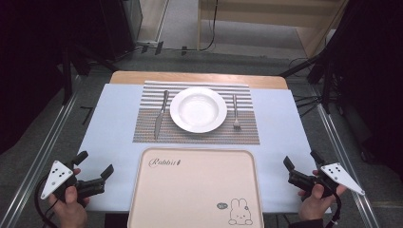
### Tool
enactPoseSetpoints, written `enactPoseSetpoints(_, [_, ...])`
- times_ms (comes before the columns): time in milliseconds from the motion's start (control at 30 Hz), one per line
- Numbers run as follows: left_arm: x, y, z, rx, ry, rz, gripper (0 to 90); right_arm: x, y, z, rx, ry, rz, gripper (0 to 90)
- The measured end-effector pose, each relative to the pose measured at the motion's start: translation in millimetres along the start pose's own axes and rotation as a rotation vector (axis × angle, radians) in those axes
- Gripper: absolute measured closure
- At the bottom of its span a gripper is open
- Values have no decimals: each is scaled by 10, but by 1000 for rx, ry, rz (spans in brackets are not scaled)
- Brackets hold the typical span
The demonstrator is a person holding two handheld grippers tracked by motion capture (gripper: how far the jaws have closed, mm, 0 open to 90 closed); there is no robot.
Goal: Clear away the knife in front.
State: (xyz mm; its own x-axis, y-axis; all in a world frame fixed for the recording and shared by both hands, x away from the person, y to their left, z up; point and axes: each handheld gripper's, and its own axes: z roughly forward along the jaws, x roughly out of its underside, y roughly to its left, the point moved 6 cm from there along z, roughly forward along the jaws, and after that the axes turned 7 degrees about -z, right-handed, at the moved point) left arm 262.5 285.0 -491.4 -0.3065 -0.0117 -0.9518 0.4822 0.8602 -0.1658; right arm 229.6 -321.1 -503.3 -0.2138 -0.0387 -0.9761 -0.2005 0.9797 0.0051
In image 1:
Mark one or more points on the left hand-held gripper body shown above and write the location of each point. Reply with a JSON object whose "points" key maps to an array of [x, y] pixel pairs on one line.
{"points": [[57, 177]]}

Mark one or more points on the black cabinet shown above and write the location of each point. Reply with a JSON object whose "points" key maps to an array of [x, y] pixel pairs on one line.
{"points": [[120, 28]]}

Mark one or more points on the person's right hand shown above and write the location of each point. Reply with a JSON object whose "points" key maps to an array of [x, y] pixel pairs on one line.
{"points": [[313, 205]]}

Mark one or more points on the white table cover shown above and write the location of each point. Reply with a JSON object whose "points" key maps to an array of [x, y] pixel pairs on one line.
{"points": [[114, 126]]}

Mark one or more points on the beige tray with rabbit print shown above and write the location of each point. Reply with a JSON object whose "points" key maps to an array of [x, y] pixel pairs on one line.
{"points": [[190, 190]]}

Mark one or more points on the striped woven placemat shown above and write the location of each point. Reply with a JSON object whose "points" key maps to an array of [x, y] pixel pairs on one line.
{"points": [[152, 133]]}

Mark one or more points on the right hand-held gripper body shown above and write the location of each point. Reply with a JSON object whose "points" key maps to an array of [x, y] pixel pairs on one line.
{"points": [[340, 177]]}

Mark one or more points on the light wooden shelf unit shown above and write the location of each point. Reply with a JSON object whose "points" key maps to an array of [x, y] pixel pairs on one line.
{"points": [[253, 19]]}

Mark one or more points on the silver fork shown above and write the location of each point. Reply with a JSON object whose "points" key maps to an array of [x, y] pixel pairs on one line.
{"points": [[235, 109]]}

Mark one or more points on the white deep plate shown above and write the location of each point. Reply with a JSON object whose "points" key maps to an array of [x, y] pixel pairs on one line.
{"points": [[198, 110]]}

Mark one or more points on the metal floor rail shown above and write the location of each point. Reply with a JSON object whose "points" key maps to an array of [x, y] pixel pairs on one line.
{"points": [[38, 158], [345, 158]]}

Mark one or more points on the silver table knife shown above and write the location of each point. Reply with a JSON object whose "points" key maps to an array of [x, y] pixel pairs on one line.
{"points": [[159, 118]]}

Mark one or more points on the person's left hand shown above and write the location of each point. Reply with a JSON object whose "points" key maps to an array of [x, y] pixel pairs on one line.
{"points": [[69, 209]]}

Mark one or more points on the black curtain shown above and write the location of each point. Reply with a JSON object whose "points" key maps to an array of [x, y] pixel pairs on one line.
{"points": [[374, 79], [28, 63]]}

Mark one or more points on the black metal stand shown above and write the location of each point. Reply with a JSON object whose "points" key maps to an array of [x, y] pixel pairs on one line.
{"points": [[326, 82], [66, 76]]}

